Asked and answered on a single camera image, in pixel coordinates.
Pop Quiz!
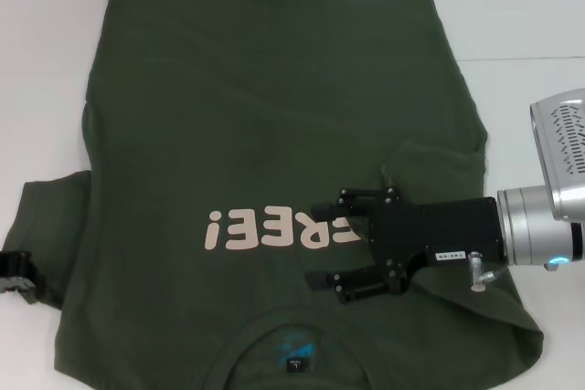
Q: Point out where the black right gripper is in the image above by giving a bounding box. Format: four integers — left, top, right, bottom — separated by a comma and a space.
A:
304, 185, 509, 307

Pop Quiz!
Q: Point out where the grey right gripper cable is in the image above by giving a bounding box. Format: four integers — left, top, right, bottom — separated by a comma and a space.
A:
479, 268, 507, 285

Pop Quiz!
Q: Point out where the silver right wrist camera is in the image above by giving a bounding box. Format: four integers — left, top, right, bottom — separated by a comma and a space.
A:
528, 87, 585, 224

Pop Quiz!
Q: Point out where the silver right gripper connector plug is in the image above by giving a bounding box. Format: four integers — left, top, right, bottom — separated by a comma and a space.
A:
468, 251, 487, 294

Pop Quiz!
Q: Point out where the dark green FREE! t-shirt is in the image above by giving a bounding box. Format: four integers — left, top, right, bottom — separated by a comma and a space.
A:
0, 0, 548, 390

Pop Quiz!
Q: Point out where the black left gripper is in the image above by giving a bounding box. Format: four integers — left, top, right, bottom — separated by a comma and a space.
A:
0, 249, 47, 308

